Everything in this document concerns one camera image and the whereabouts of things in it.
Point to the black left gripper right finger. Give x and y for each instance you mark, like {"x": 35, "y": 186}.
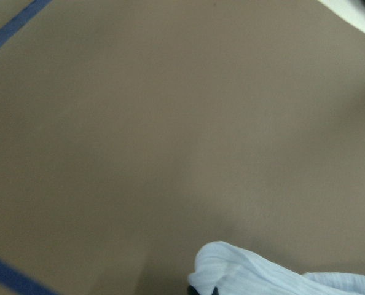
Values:
{"x": 215, "y": 291}

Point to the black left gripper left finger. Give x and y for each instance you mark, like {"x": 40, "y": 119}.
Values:
{"x": 192, "y": 291}

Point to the light blue striped shirt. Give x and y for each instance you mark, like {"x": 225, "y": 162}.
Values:
{"x": 234, "y": 270}

